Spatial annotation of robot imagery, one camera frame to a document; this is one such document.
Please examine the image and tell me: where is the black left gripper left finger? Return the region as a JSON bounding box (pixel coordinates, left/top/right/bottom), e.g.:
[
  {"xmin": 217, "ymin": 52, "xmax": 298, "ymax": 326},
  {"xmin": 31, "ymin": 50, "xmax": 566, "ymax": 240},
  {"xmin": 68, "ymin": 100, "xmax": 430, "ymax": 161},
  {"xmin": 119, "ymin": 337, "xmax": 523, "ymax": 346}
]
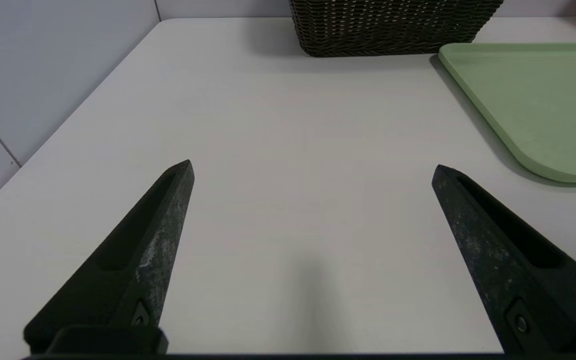
[{"xmin": 23, "ymin": 160, "xmax": 195, "ymax": 356}]

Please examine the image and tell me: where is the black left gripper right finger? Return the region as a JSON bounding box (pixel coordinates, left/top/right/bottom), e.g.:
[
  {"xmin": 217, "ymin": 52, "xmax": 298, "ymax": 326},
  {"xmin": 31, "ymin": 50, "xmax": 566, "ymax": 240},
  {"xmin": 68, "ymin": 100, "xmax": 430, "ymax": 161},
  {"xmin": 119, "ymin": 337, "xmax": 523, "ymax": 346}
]
[{"xmin": 431, "ymin": 164, "xmax": 576, "ymax": 356}]

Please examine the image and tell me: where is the dark brown wicker basket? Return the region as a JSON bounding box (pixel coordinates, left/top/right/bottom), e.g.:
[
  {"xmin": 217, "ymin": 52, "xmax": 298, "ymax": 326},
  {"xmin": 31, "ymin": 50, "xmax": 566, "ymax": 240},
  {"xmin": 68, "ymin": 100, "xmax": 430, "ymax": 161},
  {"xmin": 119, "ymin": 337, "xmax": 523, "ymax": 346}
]
[{"xmin": 289, "ymin": 0, "xmax": 505, "ymax": 58}]

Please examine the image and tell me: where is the light green plastic tray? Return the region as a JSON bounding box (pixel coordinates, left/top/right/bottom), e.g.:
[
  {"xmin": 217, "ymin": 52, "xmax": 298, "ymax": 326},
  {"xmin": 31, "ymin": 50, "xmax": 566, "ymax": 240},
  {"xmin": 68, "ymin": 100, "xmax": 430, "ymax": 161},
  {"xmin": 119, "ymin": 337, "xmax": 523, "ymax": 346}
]
[{"xmin": 438, "ymin": 42, "xmax": 576, "ymax": 184}]

